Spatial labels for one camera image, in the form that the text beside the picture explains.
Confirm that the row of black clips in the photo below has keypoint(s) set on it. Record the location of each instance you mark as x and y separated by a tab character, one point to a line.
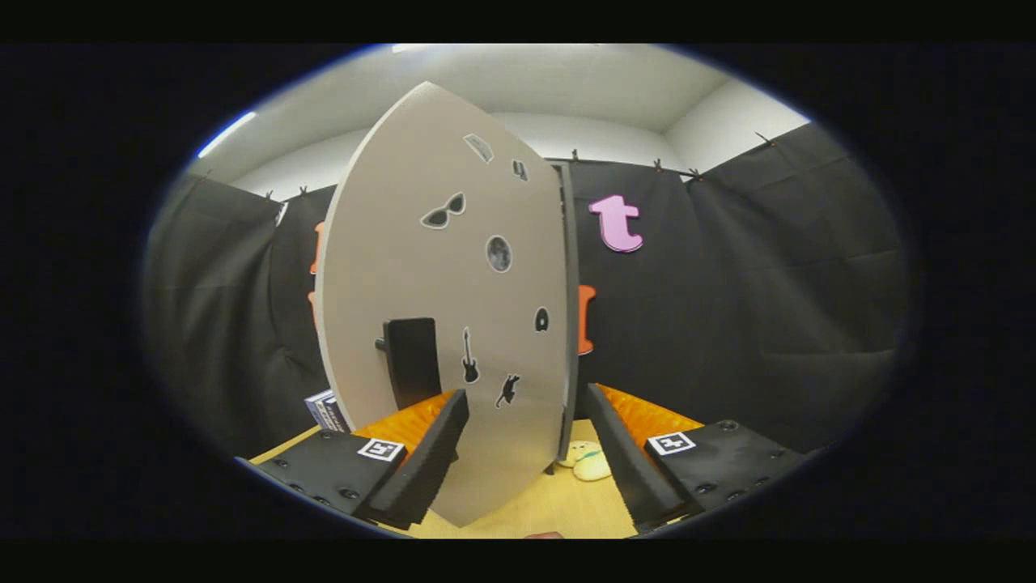
657	165

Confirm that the grey cabinet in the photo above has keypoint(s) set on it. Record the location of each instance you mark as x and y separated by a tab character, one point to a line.
571	243

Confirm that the black backdrop cloth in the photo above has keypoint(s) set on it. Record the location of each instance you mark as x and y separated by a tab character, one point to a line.
769	308

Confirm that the yellow plush toy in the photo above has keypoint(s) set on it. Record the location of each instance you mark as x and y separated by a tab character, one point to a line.
589	463

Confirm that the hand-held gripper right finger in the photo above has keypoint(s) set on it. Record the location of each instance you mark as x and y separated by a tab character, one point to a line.
627	461

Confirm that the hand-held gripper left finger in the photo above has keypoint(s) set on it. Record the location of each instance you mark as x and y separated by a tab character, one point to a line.
425	461

